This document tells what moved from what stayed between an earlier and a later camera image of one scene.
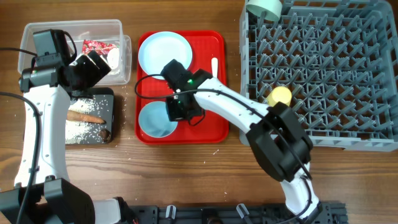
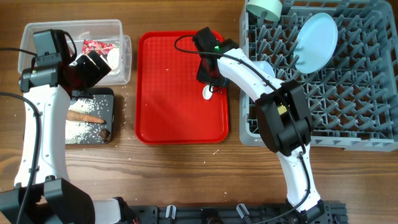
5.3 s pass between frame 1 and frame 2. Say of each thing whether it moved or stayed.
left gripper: stayed
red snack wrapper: stayed
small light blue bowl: moved
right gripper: moved
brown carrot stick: stayed
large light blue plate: moved
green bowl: stayed
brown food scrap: stayed
